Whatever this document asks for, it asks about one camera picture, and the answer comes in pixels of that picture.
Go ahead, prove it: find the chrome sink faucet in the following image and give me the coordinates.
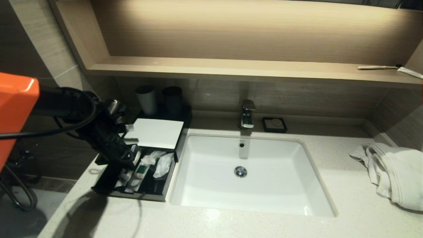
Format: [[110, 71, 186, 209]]
[[239, 100, 256, 130]]

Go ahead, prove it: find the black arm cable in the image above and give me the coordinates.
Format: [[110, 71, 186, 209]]
[[0, 87, 98, 139]]

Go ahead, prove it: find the black cup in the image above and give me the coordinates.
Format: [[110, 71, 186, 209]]
[[162, 87, 183, 117]]

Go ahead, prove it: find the grey cup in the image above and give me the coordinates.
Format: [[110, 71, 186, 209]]
[[135, 85, 158, 116]]

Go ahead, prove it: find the white ceramic sink basin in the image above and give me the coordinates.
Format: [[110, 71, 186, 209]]
[[170, 133, 338, 218]]

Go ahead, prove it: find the green label sachet in drawer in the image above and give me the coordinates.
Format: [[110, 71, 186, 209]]
[[127, 159, 155, 194]]

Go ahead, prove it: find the white towel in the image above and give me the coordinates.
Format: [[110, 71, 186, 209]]
[[349, 142, 423, 212]]

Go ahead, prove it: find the beige toothbrush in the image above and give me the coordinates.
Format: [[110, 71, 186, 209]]
[[357, 64, 402, 71]]

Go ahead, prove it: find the metal shower hose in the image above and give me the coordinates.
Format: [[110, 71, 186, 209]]
[[0, 162, 38, 212]]

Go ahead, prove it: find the black square soap dish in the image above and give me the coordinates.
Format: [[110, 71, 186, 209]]
[[262, 117, 288, 134]]

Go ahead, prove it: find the black glossy box drawer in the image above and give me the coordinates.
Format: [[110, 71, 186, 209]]
[[92, 147, 179, 202]]

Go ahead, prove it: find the white bathtub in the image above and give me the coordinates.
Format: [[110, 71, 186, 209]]
[[0, 190, 68, 238]]

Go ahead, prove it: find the white toothpaste tube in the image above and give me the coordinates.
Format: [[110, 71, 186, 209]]
[[396, 67, 423, 80]]

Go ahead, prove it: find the wooden wall shelf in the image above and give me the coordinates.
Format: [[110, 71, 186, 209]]
[[87, 56, 423, 89]]

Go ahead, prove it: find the long white toothbrush packet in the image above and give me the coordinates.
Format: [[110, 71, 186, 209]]
[[114, 145, 143, 189]]

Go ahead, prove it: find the chrome bathtub valve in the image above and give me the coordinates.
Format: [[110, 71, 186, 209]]
[[8, 149, 35, 167]]

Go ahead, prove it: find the clear plastic packet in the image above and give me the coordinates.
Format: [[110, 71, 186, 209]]
[[141, 150, 167, 166], [154, 153, 174, 180]]

